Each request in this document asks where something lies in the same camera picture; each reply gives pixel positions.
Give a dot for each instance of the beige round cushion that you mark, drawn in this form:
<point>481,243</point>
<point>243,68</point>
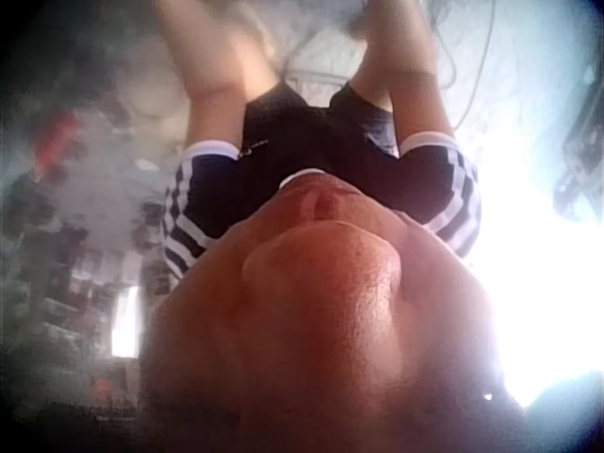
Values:
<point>151,106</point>

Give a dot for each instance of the cluttered shelf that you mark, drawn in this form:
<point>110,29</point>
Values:
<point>89,283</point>

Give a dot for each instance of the red object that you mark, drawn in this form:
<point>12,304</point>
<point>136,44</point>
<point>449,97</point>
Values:
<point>59,134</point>

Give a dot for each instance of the dark metal frame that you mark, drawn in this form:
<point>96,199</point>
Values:
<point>582,151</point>

